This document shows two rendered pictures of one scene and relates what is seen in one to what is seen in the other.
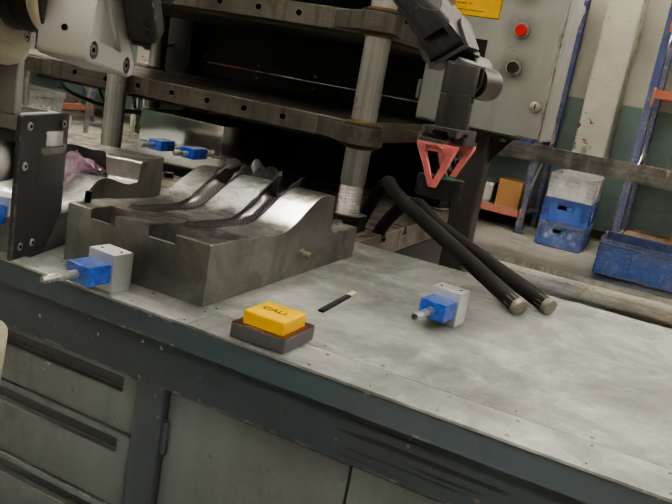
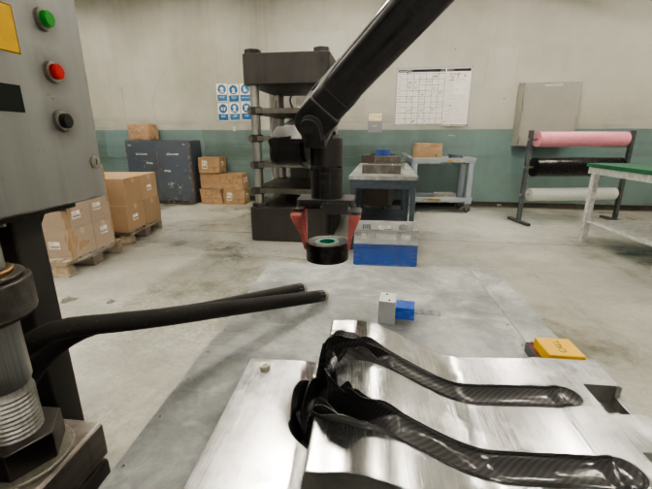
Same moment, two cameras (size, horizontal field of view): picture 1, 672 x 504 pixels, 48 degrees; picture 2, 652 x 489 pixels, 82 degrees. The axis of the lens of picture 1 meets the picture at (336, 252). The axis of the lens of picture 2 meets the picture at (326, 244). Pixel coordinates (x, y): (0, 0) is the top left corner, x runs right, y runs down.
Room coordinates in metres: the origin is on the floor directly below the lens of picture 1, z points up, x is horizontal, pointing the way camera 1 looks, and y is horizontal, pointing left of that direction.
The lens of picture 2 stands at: (1.49, 0.49, 1.19)
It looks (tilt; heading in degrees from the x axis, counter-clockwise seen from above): 16 degrees down; 252
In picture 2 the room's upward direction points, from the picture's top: straight up
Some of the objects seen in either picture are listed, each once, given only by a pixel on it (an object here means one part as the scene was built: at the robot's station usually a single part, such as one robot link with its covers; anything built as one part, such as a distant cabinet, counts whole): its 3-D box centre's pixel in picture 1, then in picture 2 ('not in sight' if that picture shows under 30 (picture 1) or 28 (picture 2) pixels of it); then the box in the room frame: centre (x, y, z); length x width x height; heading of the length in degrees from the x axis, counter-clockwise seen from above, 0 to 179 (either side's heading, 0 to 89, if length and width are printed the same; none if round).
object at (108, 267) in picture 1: (82, 272); not in sight; (0.96, 0.33, 0.83); 0.13 x 0.05 x 0.05; 151
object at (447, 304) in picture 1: (434, 309); (408, 310); (1.09, -0.16, 0.83); 0.13 x 0.05 x 0.05; 148
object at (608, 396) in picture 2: (171, 241); (611, 411); (1.04, 0.24, 0.87); 0.05 x 0.05 x 0.04; 66
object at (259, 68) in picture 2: not in sight; (302, 148); (0.28, -4.32, 1.03); 1.54 x 0.94 x 2.06; 64
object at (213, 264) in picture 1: (231, 220); (426, 428); (1.27, 0.19, 0.87); 0.50 x 0.26 x 0.14; 156
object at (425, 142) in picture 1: (439, 159); (341, 225); (1.25, -0.14, 1.03); 0.07 x 0.07 x 0.09; 66
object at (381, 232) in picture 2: not in sight; (385, 232); (-0.14, -2.70, 0.28); 0.61 x 0.41 x 0.15; 154
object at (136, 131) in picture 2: not in sight; (143, 131); (2.48, -7.10, 1.26); 0.42 x 0.33 x 0.29; 154
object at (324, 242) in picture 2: (439, 186); (327, 249); (1.28, -0.15, 0.99); 0.08 x 0.08 x 0.04
